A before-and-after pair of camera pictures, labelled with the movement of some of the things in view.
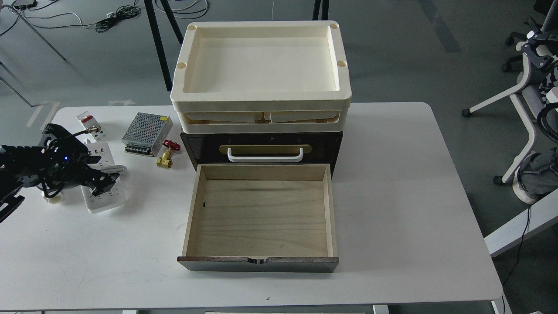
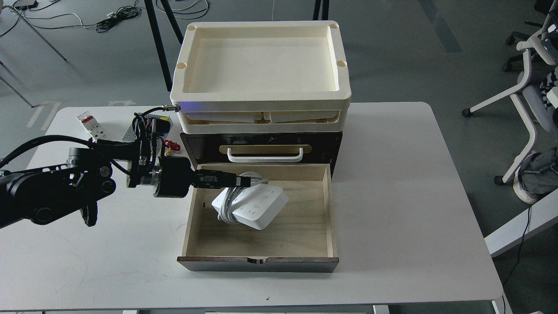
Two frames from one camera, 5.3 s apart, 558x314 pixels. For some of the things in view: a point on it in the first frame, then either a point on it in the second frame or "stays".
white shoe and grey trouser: x=537 y=176 stays
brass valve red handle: x=165 y=161 stays
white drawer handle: x=264 y=159 stays
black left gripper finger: x=99 y=182 to x=203 y=179
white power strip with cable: x=114 y=198 to x=255 y=206
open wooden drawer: x=260 y=218 stays
